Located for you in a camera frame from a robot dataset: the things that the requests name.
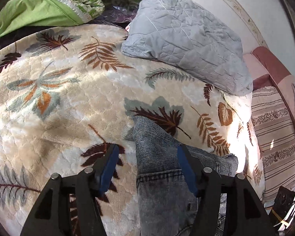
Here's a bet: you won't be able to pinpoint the green quilt with patterned lining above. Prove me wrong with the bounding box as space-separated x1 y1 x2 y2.
0 0 150 47

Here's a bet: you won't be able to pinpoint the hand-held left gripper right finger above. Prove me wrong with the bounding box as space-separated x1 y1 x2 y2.
177 145 278 236

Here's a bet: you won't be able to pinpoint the black fleece cloth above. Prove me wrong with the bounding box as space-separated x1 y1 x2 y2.
0 26 52 54

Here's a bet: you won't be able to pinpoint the grey quilted pillow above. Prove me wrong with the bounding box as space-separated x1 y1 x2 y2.
120 0 254 96

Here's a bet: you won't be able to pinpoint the clear plastic bag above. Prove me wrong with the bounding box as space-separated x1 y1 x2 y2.
88 0 143 27

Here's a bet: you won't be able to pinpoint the blue denim pants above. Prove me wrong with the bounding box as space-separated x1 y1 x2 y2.
132 115 239 236

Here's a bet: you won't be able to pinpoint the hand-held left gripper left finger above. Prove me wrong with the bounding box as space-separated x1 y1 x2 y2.
20 144 120 236

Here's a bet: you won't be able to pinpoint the striped floral mattress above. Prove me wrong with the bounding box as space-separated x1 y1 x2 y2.
251 86 295 203

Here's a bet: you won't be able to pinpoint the black device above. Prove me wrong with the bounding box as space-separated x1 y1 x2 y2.
270 186 295 227

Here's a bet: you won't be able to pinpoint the beige leaf-print plush blanket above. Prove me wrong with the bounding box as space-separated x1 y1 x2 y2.
0 24 265 236

